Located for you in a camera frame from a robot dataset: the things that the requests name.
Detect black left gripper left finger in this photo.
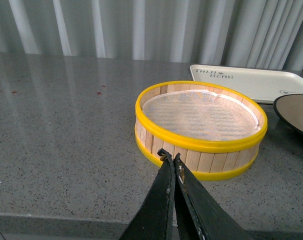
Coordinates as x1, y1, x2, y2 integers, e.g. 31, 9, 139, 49
120, 148, 176, 240

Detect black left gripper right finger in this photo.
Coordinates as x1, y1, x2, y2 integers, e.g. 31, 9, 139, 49
174, 153, 251, 240

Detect tan plate with black rim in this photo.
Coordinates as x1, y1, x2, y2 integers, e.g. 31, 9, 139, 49
273, 94, 303, 138

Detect cream bear tray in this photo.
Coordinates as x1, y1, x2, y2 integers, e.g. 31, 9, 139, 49
190, 64, 303, 104

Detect yellow rimmed bamboo steamer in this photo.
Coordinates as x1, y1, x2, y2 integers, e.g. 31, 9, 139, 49
134, 80, 268, 181

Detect white steamer liner cloth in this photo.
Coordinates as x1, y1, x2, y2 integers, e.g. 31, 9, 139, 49
142, 89, 261, 141

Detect grey pleated curtain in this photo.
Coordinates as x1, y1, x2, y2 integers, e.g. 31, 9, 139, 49
0, 0, 303, 71

